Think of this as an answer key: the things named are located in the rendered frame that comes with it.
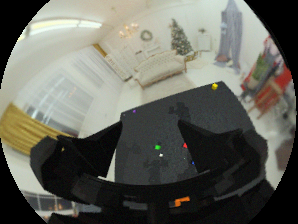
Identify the small yellow block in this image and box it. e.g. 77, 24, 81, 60
212, 84, 218, 91

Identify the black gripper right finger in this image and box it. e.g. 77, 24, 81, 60
177, 120, 243, 173

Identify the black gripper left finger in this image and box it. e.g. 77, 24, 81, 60
56, 121, 122, 177

